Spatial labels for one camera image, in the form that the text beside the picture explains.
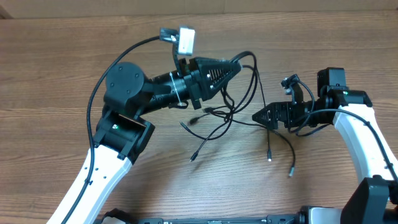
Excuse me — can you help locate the black usb cable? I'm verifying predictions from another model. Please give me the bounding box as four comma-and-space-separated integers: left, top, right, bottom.
179, 50, 273, 163

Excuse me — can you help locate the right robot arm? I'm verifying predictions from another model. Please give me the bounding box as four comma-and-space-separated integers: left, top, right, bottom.
252, 67, 397, 223

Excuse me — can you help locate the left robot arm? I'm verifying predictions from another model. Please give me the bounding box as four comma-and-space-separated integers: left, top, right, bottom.
49, 57, 242, 223

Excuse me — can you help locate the right camera cable black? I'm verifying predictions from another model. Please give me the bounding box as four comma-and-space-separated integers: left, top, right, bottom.
291, 98, 397, 182

